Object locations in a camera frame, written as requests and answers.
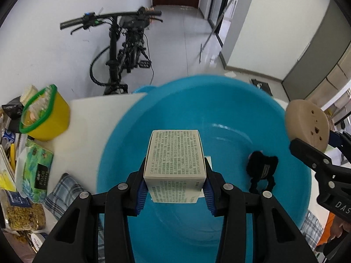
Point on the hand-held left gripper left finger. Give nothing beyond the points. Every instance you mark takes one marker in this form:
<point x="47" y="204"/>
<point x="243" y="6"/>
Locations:
<point x="141" y="197"/>

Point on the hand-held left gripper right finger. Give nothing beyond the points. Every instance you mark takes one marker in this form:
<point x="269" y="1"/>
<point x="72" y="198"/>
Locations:
<point x="209" y="197"/>

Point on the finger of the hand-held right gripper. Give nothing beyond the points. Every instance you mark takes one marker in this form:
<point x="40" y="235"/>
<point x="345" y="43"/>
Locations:
<point x="334" y="186"/>
<point x="335" y="139"/>

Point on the round beige wooden brush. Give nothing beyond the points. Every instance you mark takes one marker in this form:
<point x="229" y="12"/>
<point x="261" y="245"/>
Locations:
<point x="304" y="123"/>

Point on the beige printed carton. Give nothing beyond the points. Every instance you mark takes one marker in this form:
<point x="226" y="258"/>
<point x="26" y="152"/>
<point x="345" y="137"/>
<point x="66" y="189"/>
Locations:
<point x="175" y="159"/>

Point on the blue plastic basin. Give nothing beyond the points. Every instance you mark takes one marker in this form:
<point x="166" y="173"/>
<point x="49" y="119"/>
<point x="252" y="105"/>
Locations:
<point x="192" y="115"/>

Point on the white desktop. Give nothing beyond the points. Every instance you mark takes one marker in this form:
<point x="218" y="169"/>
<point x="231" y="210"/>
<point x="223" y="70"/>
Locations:
<point x="90" y="120"/>

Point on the person's right hand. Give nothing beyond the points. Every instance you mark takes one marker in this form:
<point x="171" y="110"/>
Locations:
<point x="341" y="228"/>

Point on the orange fabric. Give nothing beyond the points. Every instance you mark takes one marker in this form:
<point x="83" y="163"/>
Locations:
<point x="326" y="230"/>

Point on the blue plaid shirt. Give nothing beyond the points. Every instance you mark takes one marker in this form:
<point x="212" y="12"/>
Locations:
<point x="65" y="189"/>

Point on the grey beige refrigerator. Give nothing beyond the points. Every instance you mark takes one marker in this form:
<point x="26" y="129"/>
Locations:
<point x="309" y="65"/>

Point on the black floor mat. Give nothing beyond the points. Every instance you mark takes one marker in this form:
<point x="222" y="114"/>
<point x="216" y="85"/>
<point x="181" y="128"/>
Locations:
<point x="262" y="87"/>

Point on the white round tub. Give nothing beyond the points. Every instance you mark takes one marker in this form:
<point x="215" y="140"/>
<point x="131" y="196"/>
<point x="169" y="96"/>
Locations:
<point x="38" y="242"/>

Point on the green tissue pack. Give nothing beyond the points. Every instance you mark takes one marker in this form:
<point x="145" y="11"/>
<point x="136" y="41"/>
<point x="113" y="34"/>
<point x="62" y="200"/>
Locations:
<point x="33" y="167"/>

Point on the yellow container with green rim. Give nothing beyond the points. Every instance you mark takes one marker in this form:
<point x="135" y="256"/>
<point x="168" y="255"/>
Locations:
<point x="54" y="120"/>

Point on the clear jar with black lid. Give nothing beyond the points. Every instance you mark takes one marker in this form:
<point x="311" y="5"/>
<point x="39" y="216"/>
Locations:
<point x="24" y="216"/>

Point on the blue drink can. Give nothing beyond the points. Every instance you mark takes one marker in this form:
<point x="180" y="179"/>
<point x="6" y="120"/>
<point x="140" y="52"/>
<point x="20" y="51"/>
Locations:
<point x="7" y="136"/>

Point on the black framed sliding glass door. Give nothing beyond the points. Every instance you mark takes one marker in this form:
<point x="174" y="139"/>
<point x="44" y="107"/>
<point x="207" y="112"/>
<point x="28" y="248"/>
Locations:
<point x="219" y="46"/>

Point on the cream coloured small jar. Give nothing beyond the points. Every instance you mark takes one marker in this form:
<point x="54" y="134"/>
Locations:
<point x="28" y="94"/>

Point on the black electric bicycle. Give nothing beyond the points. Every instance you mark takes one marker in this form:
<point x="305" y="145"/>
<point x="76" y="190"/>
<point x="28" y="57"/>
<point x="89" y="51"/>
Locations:
<point x="113" y="46"/>

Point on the black foil package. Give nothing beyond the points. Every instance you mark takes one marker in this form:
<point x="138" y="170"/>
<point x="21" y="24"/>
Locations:
<point x="12" y="108"/>

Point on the grey mop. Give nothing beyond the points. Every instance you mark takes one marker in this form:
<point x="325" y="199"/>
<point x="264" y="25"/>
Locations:
<point x="219" y="24"/>

